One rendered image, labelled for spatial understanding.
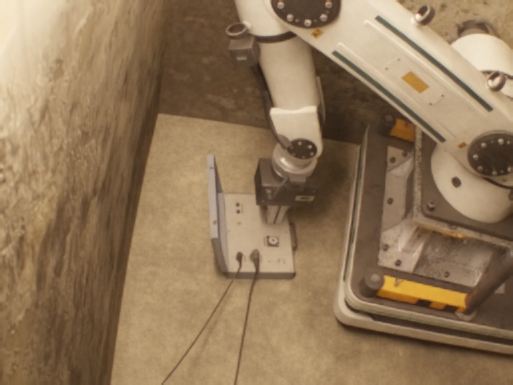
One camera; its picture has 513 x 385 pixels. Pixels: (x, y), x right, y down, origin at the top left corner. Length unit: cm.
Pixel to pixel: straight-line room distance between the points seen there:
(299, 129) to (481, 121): 64
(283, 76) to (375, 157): 85
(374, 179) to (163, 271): 93
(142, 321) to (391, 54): 141
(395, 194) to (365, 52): 101
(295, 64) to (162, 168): 111
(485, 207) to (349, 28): 92
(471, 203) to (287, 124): 71
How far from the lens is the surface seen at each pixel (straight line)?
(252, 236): 255
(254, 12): 171
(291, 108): 197
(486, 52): 202
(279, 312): 247
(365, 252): 231
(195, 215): 264
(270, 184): 229
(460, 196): 216
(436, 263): 239
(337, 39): 158
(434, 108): 175
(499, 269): 209
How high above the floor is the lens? 220
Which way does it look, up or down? 54 degrees down
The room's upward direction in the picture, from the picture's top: 16 degrees clockwise
